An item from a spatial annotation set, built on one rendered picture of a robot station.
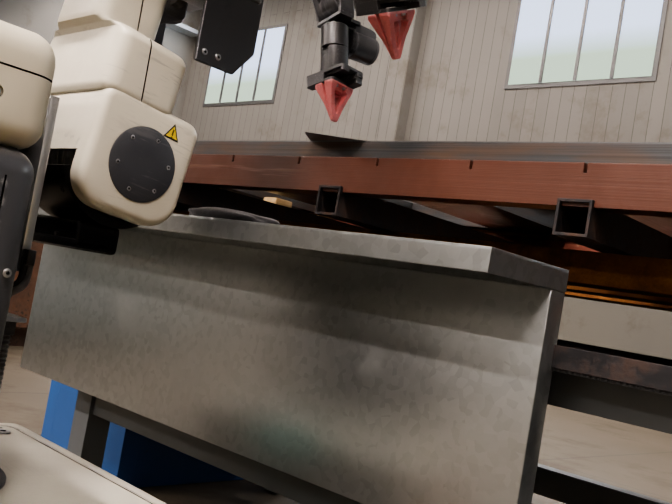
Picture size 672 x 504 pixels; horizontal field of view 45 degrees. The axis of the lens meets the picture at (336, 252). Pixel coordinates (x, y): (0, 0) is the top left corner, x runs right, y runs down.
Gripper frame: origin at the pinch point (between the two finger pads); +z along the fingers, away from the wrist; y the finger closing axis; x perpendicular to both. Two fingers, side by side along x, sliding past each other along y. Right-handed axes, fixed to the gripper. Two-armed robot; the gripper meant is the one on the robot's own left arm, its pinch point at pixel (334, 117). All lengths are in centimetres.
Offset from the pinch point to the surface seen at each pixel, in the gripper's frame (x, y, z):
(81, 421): 10, 67, 60
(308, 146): 11.4, -3.9, 10.3
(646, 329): -638, 179, -36
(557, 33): -635, 248, -359
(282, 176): 15.7, -1.7, 16.7
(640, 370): 15, -64, 54
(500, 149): 10.8, -43.4, 20.0
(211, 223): 35.3, -6.2, 30.3
